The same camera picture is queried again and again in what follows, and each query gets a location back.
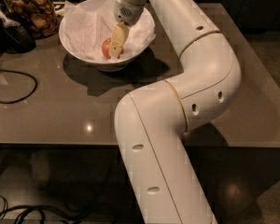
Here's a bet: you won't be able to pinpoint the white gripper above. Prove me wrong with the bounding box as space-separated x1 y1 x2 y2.
109 0 144 58

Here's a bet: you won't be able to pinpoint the red apple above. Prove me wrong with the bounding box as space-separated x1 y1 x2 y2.
101 38 111 60

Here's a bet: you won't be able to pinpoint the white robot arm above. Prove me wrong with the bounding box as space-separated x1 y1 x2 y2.
115 0 241 224

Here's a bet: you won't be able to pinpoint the white ceramic bowl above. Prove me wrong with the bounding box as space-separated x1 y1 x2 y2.
58 0 156 73

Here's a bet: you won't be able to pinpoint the white paper napkin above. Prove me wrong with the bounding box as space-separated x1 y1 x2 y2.
63 0 157 62

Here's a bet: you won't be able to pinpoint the glass jar of dried chips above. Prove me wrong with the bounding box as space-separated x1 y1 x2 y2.
4 0 59 39

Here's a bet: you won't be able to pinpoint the black round device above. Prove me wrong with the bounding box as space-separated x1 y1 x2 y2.
4 25 36 53

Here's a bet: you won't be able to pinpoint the white spoon handle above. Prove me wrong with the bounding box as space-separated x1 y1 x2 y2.
0 9 21 28

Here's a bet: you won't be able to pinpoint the black cable on table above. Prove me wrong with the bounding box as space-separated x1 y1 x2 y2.
0 68 38 105

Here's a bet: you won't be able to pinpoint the black cables on floor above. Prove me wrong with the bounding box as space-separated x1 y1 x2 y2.
0 193 85 224

